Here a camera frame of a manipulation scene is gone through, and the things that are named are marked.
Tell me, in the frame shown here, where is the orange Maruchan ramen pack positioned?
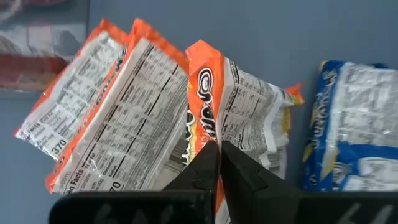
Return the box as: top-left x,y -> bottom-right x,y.
14,18 -> 129,160
182,39 -> 306,224
45,17 -> 190,194

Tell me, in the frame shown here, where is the blue Maruchan ramen pack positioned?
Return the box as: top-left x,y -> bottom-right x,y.
302,60 -> 398,192

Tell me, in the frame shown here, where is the red Maruchan ramen pack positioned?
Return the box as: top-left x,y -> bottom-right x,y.
0,26 -> 86,93

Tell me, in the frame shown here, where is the clear plastic bin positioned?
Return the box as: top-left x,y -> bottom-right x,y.
0,0 -> 91,99

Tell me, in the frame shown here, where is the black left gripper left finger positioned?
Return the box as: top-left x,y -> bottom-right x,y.
162,139 -> 220,192

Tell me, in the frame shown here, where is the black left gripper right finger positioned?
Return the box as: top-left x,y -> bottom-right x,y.
220,140 -> 304,224

